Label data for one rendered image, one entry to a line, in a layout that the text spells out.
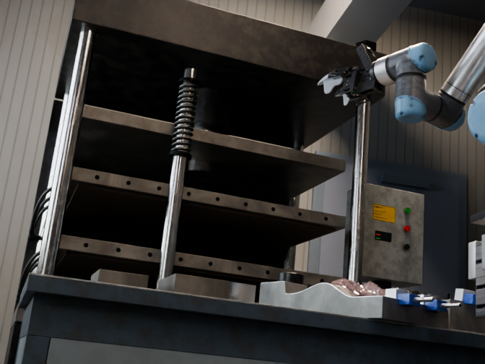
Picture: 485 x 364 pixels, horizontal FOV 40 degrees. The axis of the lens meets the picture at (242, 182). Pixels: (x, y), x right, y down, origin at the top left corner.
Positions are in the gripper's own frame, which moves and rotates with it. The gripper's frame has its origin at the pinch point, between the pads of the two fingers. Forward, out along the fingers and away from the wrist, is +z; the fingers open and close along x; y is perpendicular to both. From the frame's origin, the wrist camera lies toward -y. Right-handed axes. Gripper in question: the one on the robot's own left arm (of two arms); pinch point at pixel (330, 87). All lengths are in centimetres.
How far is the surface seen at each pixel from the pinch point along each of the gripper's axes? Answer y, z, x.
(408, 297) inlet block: 58, -22, 19
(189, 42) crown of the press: -36, 72, -12
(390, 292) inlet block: 56, -16, 19
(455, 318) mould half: 56, -17, 45
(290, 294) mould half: 57, 17, 13
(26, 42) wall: -113, 287, -23
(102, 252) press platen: 48, 87, -16
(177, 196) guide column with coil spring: 22, 75, 2
